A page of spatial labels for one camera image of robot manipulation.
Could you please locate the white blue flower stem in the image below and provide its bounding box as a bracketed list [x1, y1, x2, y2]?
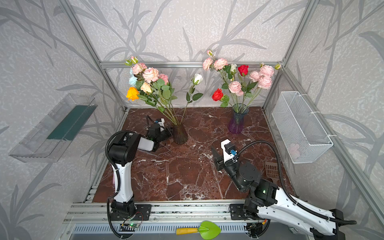
[129, 69, 138, 87]

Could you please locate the peach rosebud stem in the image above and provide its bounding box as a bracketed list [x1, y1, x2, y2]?
[139, 82, 180, 126]

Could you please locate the white rose stem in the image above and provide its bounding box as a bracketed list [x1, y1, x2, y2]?
[180, 74, 203, 123]

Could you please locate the aluminium front rail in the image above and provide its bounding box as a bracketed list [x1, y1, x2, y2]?
[56, 200, 316, 235]

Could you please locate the dark red rose stem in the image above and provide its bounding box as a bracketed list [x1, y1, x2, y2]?
[238, 65, 258, 93]

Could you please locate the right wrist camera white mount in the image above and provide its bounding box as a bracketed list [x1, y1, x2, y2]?
[221, 139, 239, 163]

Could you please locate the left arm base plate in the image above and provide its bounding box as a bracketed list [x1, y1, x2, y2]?
[110, 204, 152, 221]

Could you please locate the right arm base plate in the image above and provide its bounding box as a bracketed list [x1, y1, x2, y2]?
[229, 204, 256, 221]

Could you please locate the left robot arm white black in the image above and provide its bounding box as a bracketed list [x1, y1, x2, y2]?
[105, 119, 172, 221]

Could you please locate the small pink bud spray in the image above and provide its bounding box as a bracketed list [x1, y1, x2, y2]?
[124, 56, 178, 125]

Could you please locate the pink rosebud stem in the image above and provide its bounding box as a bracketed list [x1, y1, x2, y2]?
[159, 74, 180, 126]

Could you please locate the orange rose stem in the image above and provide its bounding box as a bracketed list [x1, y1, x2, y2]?
[126, 87, 181, 126]

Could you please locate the dark glass cup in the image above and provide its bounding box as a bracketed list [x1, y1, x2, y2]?
[173, 124, 188, 145]

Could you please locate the clear plastic wall tray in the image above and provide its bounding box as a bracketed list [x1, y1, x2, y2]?
[9, 94, 98, 163]

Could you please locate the small green circuit board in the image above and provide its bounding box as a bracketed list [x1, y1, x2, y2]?
[119, 222, 142, 232]

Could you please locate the white wire mesh basket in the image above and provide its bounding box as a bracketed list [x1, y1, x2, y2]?
[272, 91, 333, 164]

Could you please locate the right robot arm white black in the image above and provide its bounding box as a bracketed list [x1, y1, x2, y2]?
[212, 140, 346, 240]

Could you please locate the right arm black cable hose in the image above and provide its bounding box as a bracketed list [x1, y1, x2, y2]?
[235, 140, 358, 226]

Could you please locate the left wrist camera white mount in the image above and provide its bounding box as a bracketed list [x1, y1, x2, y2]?
[155, 118, 165, 131]

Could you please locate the brown plastic scoop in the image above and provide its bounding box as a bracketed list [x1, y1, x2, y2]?
[265, 162, 280, 185]

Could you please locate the white rosebud stem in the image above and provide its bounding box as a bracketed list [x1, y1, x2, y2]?
[231, 64, 237, 74]

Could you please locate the purple ribbed glass vase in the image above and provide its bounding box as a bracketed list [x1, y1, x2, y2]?
[228, 104, 249, 134]

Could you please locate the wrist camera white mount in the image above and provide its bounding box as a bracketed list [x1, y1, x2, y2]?
[155, 118, 165, 131]
[221, 139, 239, 163]

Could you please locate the green toy shovel yellow handle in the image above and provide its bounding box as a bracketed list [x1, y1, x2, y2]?
[176, 221, 221, 240]

